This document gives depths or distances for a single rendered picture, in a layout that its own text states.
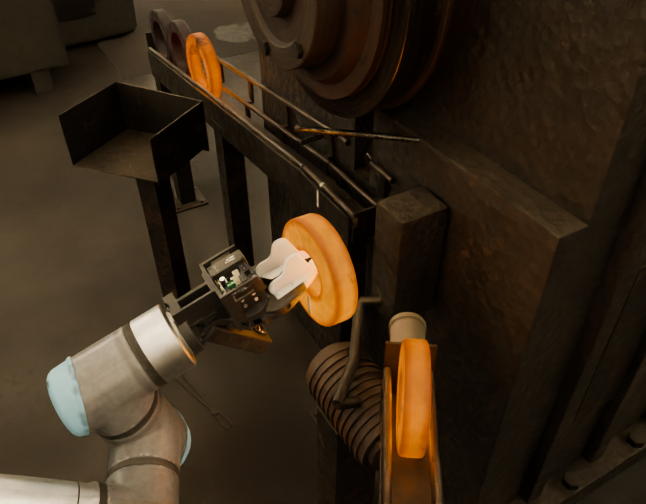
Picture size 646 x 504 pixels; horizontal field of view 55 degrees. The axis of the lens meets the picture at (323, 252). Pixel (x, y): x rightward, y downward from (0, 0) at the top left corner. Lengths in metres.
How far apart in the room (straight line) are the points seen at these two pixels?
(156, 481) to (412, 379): 0.33
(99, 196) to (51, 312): 0.64
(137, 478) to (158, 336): 0.17
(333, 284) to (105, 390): 0.30
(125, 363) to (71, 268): 1.51
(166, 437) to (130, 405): 0.08
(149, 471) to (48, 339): 1.26
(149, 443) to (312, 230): 0.34
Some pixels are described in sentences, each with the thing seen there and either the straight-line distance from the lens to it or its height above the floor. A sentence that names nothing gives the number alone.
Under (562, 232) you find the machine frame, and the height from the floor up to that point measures 0.87.
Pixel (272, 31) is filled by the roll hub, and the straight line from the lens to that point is 1.06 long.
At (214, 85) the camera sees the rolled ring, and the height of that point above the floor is 0.66.
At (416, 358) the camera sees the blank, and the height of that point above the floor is 0.78.
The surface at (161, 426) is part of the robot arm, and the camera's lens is 0.86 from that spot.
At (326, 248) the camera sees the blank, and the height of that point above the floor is 0.89.
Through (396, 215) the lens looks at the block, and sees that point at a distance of 1.00.
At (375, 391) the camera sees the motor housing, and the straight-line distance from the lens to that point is 1.08.
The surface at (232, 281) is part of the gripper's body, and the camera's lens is 0.77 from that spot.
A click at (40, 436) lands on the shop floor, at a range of 1.82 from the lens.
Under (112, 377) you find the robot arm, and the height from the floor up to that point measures 0.81.
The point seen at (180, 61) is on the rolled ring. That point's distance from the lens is 2.05.
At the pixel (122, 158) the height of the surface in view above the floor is 0.60.
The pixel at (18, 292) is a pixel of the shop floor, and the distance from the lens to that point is 2.24.
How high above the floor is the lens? 1.39
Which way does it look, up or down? 40 degrees down
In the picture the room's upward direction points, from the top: straight up
